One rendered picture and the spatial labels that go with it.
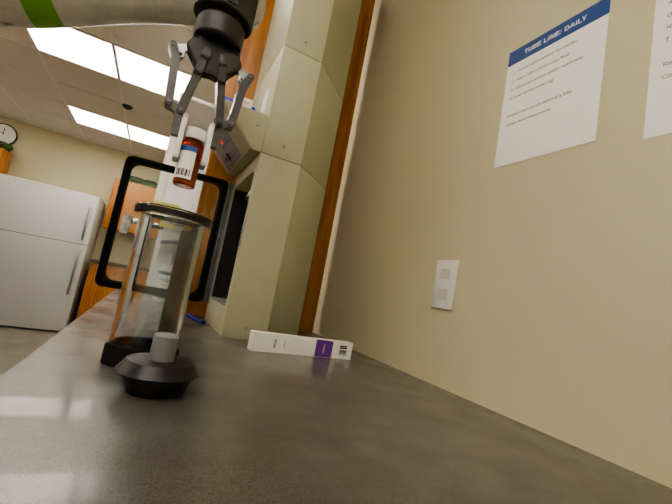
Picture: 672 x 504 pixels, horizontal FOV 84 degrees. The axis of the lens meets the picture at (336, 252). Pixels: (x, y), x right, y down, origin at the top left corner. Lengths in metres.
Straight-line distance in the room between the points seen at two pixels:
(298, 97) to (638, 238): 0.81
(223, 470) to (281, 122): 0.86
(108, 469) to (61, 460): 0.03
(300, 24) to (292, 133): 0.30
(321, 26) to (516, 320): 0.91
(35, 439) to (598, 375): 0.67
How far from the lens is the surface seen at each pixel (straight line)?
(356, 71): 1.68
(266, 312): 0.98
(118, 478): 0.33
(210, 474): 0.34
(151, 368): 0.47
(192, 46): 0.69
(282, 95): 1.08
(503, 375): 0.79
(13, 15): 0.91
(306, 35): 1.18
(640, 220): 0.71
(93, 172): 6.67
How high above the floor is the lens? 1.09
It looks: 7 degrees up
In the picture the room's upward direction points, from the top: 11 degrees clockwise
